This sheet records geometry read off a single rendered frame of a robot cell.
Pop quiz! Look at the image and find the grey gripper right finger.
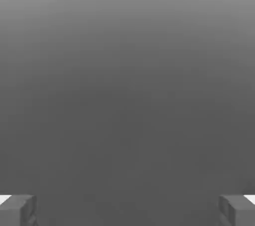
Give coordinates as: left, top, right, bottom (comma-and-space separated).
218, 194, 255, 226

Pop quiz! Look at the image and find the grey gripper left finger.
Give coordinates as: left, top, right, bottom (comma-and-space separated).
0, 194, 38, 226

